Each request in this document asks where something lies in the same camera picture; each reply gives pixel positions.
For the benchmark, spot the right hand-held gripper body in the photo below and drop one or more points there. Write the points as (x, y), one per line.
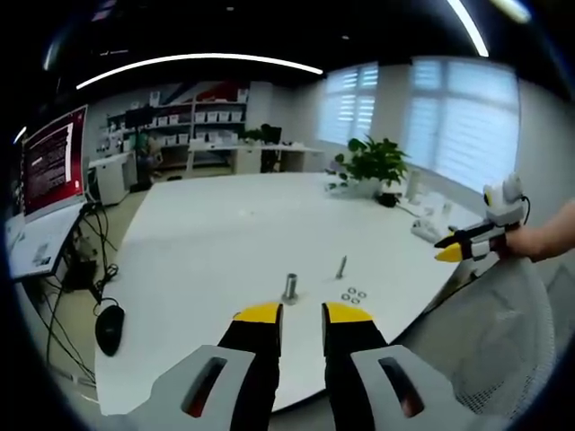
(505, 202)

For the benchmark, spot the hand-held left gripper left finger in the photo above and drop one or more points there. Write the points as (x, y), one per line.
(251, 377)

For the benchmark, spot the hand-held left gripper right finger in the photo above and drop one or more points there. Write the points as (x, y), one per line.
(355, 372)

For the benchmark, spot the metal threaded stud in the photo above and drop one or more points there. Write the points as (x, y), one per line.
(341, 267)

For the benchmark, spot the metal cylinder sleeve with base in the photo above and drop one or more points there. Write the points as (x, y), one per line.
(291, 287)

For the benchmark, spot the white power strip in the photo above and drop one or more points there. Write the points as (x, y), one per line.
(426, 229)

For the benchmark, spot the grey mesh office chair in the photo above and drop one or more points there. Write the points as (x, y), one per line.
(489, 323)

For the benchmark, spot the white bottle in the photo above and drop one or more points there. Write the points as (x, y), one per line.
(413, 186)

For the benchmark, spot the large window with blinds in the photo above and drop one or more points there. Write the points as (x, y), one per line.
(462, 121)

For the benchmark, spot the small black object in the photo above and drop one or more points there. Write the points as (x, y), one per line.
(388, 199)

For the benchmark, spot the green potted plant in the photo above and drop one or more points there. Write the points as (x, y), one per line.
(375, 164)

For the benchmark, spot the black computer mouse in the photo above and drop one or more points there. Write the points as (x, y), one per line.
(110, 330)

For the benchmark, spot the short ceiling light strip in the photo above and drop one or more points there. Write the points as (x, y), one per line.
(469, 27)

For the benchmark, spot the small window with blinds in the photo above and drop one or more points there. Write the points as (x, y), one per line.
(350, 103)

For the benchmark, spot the black office chair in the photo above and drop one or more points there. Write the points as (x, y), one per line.
(271, 148)

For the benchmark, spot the white background desk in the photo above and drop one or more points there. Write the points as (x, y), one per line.
(251, 155)

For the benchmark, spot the white low cabinet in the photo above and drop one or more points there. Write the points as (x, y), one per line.
(112, 177)

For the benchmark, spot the white side desk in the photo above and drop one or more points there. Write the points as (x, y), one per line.
(40, 242)

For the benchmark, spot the white storage shelf with bins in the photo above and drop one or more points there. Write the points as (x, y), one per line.
(197, 121)

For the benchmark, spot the computer monitor with red screen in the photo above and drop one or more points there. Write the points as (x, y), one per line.
(54, 161)

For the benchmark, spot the long curved ceiling light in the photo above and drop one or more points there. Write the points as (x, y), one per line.
(197, 60)

